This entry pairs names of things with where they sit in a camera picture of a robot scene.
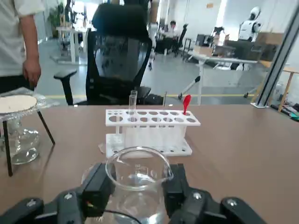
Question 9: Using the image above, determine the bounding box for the thin black finger wire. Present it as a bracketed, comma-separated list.
[102, 209, 141, 224]

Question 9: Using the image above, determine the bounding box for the black tripod stand with mesh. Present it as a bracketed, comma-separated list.
[0, 87, 56, 177]

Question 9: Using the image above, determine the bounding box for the red dropper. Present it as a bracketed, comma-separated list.
[182, 94, 192, 116]

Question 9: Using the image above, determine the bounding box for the black office chair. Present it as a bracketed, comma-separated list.
[53, 3, 164, 106]

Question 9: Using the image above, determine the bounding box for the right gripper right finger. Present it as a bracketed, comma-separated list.
[162, 163, 267, 224]

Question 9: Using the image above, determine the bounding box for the white humanoid robot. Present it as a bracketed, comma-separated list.
[238, 7, 263, 43]

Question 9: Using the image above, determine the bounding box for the clear glass flask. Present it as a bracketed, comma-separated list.
[0, 116, 40, 165]

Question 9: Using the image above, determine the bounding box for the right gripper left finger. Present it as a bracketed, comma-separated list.
[0, 162, 116, 224]

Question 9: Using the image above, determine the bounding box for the glass test tube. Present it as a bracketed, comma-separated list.
[128, 89, 139, 122]

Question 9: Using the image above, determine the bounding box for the white test tube rack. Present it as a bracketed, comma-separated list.
[104, 109, 201, 160]

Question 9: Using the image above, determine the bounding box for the aluminium frame post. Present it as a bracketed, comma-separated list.
[250, 13, 299, 109]

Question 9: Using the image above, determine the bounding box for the seated person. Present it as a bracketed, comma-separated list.
[169, 20, 181, 38]

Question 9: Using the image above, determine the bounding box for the white desk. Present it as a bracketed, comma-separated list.
[177, 50, 259, 105]

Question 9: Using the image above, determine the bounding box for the small glass beaker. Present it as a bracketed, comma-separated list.
[105, 146, 174, 224]

